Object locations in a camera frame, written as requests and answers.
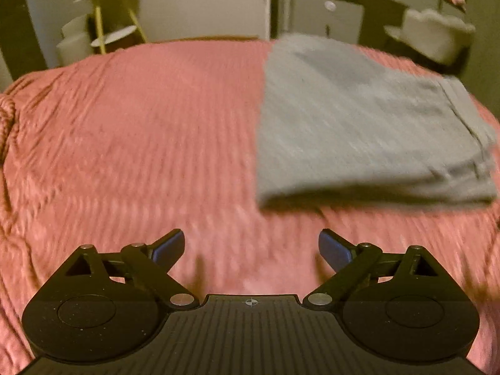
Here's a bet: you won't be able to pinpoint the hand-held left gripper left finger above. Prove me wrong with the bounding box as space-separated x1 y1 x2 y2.
64 228 200 310

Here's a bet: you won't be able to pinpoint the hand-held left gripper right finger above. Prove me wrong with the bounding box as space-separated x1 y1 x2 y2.
302 228 442 310

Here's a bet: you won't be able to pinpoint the grey sweat pants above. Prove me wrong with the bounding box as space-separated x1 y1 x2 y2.
255 33 499 210

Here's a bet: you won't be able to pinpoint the pink ribbed bedspread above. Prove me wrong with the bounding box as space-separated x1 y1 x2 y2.
0 38 500 375

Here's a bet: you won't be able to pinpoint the pink chunky knit blanket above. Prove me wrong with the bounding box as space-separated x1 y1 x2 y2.
0 94 18 163

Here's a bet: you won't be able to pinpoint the white storage bin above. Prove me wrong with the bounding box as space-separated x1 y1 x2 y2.
56 15 103 68

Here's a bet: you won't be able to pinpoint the white fluffy chair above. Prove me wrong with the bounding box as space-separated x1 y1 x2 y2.
384 8 476 66

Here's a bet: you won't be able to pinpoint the yellow side table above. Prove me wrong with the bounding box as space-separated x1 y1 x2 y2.
73 0 149 55

